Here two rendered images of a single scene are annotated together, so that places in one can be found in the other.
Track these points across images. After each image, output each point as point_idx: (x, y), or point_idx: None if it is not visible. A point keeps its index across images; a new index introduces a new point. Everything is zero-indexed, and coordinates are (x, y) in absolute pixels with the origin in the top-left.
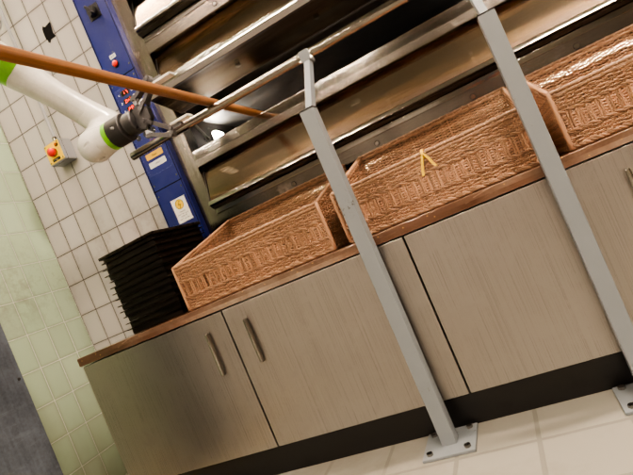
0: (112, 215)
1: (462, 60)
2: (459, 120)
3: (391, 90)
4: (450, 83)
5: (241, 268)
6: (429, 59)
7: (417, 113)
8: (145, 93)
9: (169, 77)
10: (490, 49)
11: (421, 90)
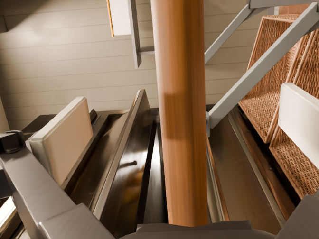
0: None
1: (235, 167)
2: (295, 167)
3: (244, 216)
4: (256, 165)
5: None
6: (223, 188)
7: (279, 201)
8: (33, 189)
9: (83, 135)
10: (274, 2)
11: (255, 190)
